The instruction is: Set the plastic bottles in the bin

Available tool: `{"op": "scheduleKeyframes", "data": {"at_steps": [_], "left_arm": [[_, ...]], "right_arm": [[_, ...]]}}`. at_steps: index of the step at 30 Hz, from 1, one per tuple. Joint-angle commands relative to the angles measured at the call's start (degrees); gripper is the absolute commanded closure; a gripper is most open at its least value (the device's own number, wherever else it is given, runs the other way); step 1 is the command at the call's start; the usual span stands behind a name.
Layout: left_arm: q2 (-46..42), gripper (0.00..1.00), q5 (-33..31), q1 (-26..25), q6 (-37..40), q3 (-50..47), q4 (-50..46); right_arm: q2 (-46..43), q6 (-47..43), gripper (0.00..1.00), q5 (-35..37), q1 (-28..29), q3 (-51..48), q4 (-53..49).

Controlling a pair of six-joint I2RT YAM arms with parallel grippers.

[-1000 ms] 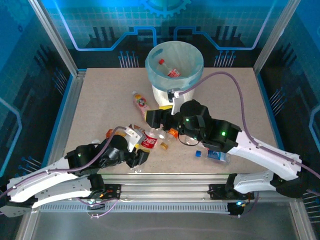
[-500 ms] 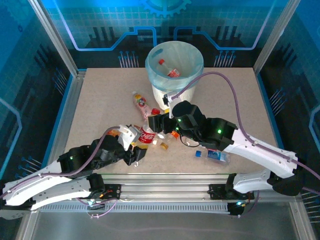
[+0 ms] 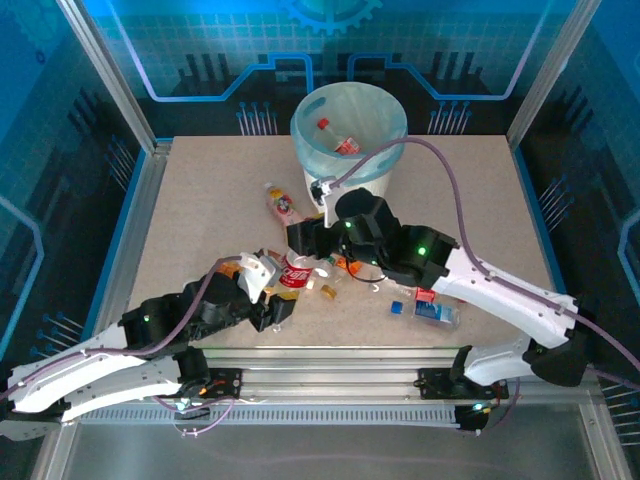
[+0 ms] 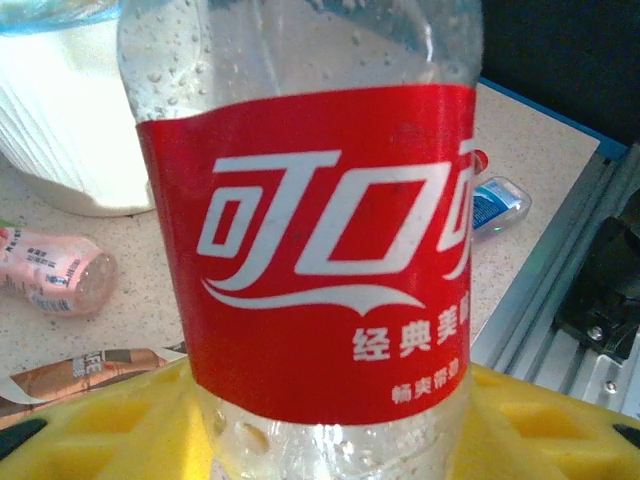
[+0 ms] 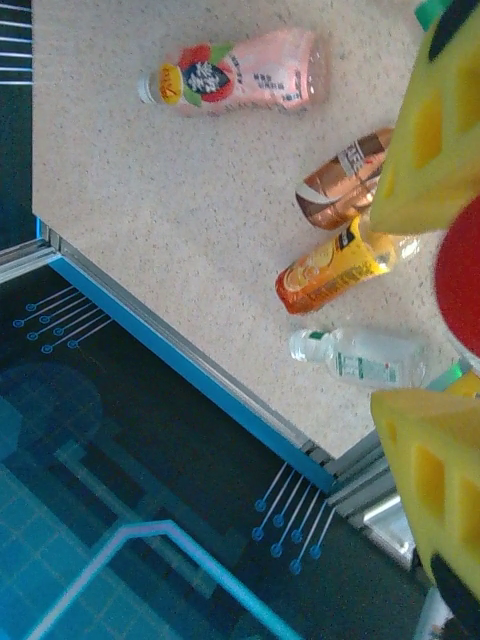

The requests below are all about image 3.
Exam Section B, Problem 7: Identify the clear cola bottle red label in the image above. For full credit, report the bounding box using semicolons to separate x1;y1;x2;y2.
277;249;317;291

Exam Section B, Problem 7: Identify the clear bottle green white cap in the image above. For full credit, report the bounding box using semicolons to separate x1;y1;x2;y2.
312;253;341;281

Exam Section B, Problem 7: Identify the pink drink bottle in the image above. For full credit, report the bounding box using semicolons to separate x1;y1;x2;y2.
263;181;307;236

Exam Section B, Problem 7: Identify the orange label bottle gold cap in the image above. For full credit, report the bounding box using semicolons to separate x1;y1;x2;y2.
319;254;366;301

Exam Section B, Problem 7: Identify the white ribbed plastic bin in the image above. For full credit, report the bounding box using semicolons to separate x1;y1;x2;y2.
289;82;409;221

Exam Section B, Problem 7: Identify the red cap clear bottle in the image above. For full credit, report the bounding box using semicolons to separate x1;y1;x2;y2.
316;117;363;157

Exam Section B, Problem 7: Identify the crushed clear bottle red label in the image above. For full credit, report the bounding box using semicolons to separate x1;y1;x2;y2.
369;267;439;304

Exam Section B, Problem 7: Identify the blue label water bottle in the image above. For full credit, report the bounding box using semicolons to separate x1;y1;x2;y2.
389;299;461;332

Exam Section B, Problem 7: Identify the light blue bin liner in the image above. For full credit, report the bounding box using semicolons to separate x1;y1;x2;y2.
289;82;409;184

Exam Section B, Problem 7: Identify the grey metal front panel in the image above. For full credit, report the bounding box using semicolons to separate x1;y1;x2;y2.
32;392;629;480

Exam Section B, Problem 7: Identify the black controller box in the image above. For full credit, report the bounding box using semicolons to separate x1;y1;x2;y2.
453;403;489;435

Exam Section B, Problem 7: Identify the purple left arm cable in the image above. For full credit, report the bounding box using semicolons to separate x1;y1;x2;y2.
0;254;246;439

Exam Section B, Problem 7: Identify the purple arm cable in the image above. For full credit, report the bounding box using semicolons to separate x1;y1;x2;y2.
319;138;640;436
0;254;246;439

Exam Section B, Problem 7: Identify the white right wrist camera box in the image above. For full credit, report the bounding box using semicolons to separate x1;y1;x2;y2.
309;175;341;229

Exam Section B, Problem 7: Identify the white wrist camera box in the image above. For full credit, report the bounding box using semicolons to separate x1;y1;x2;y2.
309;175;341;229
237;252;281;304

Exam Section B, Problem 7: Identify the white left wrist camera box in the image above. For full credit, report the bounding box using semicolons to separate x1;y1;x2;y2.
237;252;281;304

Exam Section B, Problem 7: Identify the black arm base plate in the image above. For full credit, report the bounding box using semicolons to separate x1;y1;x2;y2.
417;367;510;400
151;367;245;400

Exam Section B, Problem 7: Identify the aluminium front frame rail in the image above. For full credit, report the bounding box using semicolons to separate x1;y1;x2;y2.
59;347;601;401

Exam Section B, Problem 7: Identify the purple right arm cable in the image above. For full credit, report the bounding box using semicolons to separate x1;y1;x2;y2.
319;138;640;436

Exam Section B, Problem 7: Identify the grey slotted cable duct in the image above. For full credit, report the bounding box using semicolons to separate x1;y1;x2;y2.
77;405;464;427

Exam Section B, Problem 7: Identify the aluminium side frame rail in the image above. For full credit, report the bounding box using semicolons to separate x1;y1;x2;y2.
82;139;175;351

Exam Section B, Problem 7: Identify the aluminium frame post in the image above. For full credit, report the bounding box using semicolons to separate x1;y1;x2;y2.
57;0;174;156
507;0;604;149

